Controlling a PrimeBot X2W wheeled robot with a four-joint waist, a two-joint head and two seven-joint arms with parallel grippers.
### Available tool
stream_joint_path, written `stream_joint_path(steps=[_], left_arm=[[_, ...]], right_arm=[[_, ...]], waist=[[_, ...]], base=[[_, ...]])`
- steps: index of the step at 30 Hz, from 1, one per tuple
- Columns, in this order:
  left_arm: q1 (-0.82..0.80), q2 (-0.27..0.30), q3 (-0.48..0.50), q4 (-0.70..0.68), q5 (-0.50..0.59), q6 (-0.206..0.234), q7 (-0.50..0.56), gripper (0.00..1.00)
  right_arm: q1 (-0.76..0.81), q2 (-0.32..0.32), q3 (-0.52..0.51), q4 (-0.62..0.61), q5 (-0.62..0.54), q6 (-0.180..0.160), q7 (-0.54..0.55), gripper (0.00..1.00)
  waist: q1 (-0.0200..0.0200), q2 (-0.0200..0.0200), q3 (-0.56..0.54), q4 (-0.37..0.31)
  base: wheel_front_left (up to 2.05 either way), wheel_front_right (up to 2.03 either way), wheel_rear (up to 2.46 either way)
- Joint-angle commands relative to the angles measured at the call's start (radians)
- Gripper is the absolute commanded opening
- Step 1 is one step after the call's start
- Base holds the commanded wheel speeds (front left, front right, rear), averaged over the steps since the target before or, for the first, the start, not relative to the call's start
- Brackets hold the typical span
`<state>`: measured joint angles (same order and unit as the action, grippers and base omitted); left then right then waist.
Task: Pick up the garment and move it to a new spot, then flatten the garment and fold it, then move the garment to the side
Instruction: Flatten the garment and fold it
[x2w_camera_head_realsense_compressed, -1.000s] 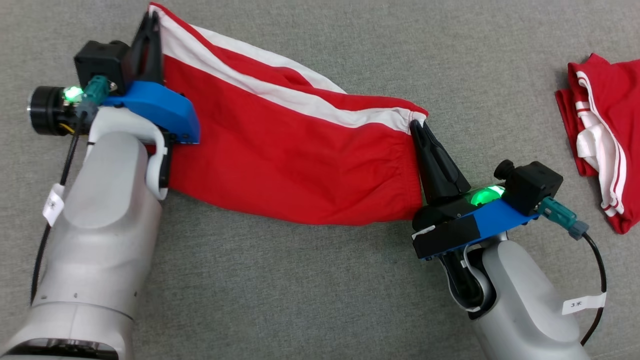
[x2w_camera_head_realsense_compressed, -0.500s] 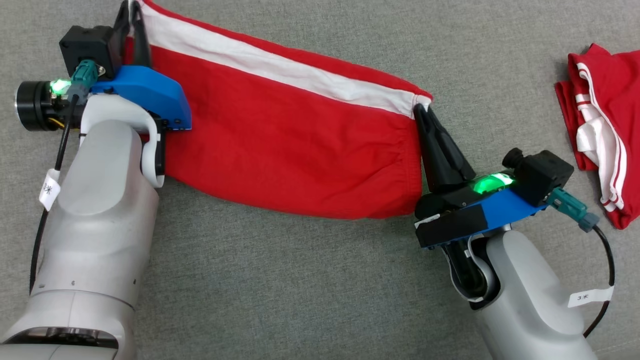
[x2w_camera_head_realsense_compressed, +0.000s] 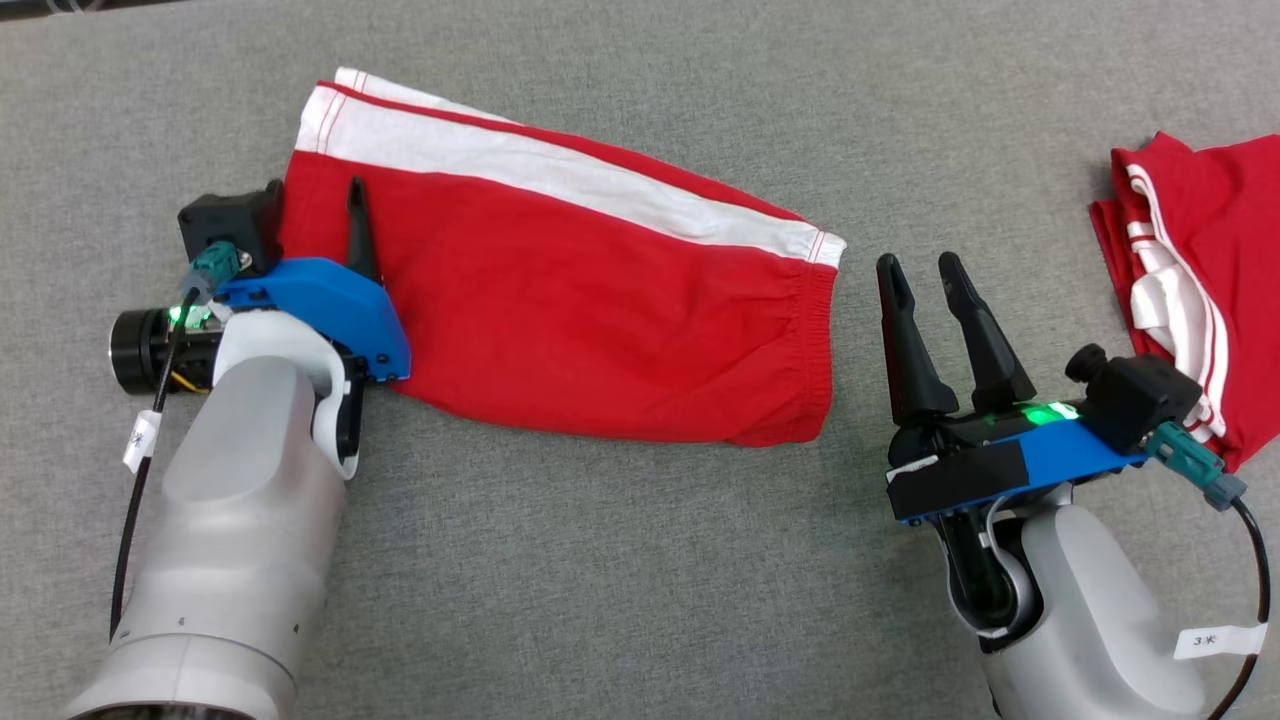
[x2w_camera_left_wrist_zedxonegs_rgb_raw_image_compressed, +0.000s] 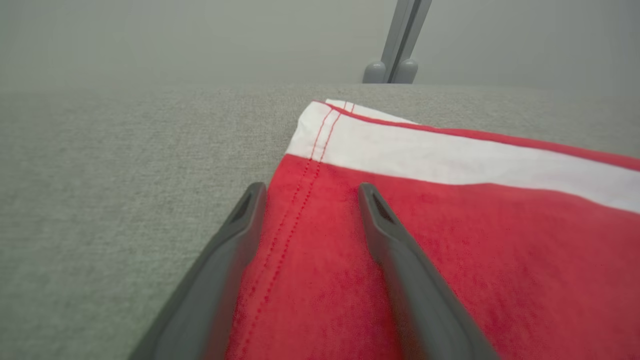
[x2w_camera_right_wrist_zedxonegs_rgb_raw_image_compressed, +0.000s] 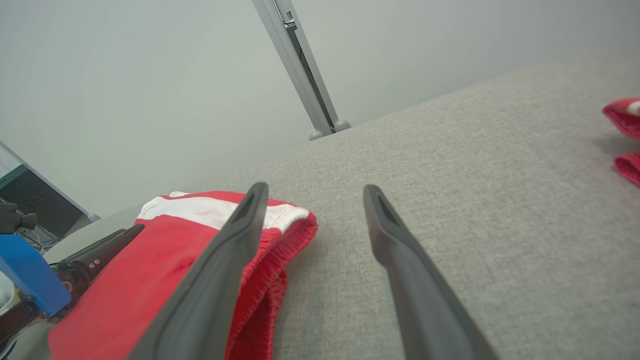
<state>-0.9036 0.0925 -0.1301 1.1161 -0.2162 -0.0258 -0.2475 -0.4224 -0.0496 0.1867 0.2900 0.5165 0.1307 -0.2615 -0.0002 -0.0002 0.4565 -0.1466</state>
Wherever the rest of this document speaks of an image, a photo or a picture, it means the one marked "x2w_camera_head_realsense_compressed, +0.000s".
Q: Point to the folded red white-striped top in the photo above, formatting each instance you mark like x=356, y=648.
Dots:
x=1230, y=230

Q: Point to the teal camera connector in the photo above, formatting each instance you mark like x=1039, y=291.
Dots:
x=1195, y=465
x=215, y=265

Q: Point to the teal right camera connector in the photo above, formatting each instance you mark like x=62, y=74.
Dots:
x=1195, y=465

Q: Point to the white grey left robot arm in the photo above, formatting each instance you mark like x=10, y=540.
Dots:
x=240, y=520

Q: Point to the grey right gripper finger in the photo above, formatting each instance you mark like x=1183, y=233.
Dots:
x=905, y=360
x=990, y=360

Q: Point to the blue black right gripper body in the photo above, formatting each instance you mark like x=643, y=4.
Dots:
x=1000, y=465

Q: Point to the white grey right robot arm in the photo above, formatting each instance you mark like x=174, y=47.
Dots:
x=1080, y=600

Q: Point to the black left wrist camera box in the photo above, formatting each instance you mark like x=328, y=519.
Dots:
x=230, y=220

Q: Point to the teal left camera connector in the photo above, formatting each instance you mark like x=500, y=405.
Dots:
x=215, y=265

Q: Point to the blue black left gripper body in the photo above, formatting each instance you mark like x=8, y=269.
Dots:
x=320, y=300

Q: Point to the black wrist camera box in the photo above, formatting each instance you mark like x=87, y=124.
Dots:
x=230, y=220
x=1140, y=395

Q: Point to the red shorts white side stripe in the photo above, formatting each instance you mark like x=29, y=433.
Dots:
x=560, y=300

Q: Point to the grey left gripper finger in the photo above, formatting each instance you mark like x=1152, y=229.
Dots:
x=360, y=230

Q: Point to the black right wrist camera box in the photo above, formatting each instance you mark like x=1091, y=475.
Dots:
x=1140, y=395

